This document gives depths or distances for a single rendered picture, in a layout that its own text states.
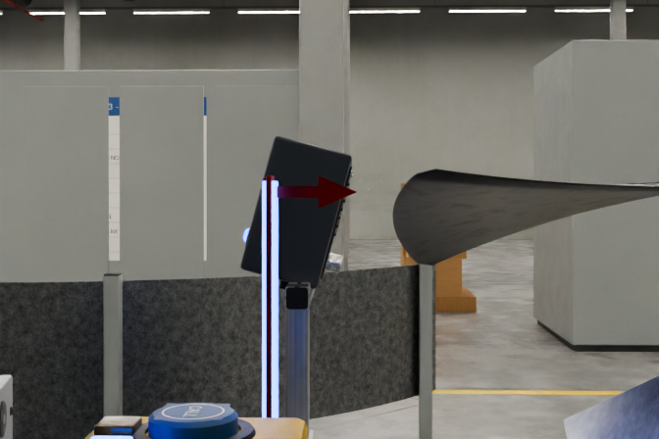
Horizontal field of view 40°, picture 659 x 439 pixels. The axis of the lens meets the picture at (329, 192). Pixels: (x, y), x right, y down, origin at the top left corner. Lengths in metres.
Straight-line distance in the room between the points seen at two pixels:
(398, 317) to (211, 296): 0.63
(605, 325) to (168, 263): 3.20
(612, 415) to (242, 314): 1.78
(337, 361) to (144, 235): 4.34
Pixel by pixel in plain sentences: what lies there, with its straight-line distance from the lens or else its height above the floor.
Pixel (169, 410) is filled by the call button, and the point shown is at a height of 1.08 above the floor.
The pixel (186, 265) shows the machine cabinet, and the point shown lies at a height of 0.62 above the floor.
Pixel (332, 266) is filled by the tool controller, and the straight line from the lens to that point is 1.26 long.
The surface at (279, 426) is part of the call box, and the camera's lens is 0.43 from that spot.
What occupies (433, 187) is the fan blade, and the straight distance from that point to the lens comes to 0.59.
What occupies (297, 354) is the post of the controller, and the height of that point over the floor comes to 0.97.
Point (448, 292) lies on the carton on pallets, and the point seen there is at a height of 0.19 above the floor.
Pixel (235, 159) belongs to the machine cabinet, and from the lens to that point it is 6.66.
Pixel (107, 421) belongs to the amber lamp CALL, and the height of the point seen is 1.08.
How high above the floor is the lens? 1.18
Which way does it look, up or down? level
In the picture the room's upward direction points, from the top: straight up
